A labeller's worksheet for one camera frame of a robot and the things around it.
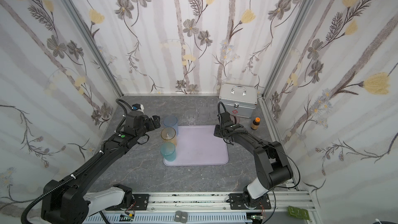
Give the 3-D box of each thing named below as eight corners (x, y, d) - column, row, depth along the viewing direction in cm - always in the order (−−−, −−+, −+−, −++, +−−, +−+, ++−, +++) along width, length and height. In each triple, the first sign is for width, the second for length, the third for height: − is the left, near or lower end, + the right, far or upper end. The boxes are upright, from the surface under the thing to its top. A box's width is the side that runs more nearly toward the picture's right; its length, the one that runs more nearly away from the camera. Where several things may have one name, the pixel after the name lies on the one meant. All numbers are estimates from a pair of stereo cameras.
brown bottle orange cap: (251, 130, 103) (255, 122, 95) (250, 125, 106) (254, 117, 98) (256, 130, 103) (261, 122, 95) (255, 125, 106) (259, 117, 98)
